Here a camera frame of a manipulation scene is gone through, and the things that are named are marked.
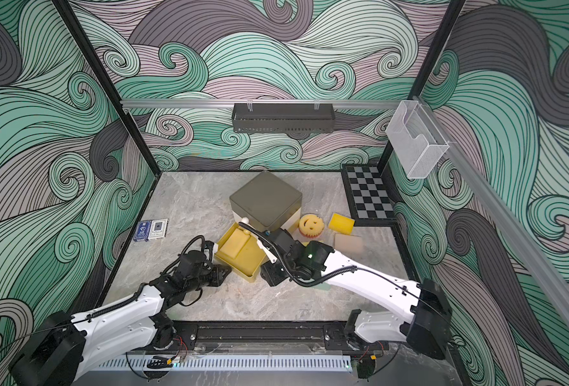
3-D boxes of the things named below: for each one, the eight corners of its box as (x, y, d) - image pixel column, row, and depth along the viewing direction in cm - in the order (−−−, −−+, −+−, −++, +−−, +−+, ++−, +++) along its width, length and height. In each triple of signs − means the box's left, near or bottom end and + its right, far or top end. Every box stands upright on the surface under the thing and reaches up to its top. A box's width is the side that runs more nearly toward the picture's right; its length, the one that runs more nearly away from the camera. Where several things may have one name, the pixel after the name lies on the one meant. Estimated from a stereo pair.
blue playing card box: (136, 243, 97) (133, 240, 95) (140, 224, 103) (137, 221, 101) (148, 241, 98) (145, 238, 96) (151, 223, 103) (149, 219, 102)
